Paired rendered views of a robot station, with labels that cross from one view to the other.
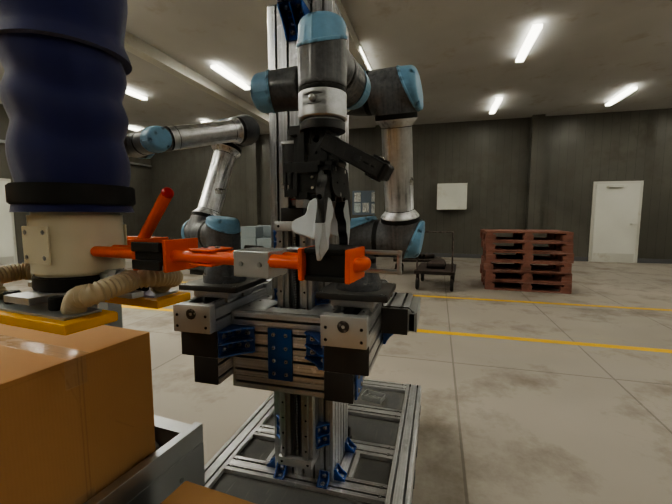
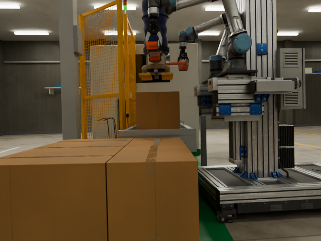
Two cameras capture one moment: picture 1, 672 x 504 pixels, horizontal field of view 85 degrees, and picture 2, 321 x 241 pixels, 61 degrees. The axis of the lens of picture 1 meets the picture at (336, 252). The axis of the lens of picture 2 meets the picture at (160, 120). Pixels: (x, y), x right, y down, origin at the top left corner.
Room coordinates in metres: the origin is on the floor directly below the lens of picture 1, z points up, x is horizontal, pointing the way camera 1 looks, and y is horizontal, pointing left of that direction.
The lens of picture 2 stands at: (-0.04, -1.73, 0.75)
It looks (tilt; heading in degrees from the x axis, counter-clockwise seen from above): 1 degrees down; 69
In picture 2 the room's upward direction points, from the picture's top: 1 degrees counter-clockwise
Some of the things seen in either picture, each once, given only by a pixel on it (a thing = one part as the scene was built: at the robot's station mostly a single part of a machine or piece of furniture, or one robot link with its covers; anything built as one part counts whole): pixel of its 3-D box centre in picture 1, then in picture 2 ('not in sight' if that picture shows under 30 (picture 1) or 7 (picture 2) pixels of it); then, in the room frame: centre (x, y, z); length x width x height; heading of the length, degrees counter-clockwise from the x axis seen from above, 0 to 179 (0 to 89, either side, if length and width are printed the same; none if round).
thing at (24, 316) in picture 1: (34, 306); (145, 75); (0.71, 0.60, 1.10); 0.34 x 0.10 x 0.05; 68
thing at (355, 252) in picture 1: (332, 262); (152, 47); (0.57, 0.01, 1.20); 0.08 x 0.07 x 0.05; 68
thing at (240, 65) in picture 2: (358, 272); (236, 65); (1.18, -0.07, 1.09); 0.15 x 0.15 x 0.10
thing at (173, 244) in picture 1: (166, 253); (155, 57); (0.70, 0.33, 1.20); 0.10 x 0.08 x 0.06; 158
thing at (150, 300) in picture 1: (122, 288); (167, 74); (0.89, 0.53, 1.10); 0.34 x 0.10 x 0.05; 68
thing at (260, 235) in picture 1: (267, 250); not in sight; (7.73, 1.45, 0.52); 1.04 x 0.70 x 1.05; 165
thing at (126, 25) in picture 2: not in sight; (131, 94); (1.04, 2.37, 1.05); 1.17 x 0.10 x 2.10; 69
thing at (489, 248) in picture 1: (522, 258); not in sight; (6.42, -3.30, 0.50); 1.37 x 0.94 x 1.00; 73
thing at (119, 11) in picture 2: not in sight; (101, 91); (0.48, 1.76, 1.05); 0.87 x 0.10 x 2.10; 121
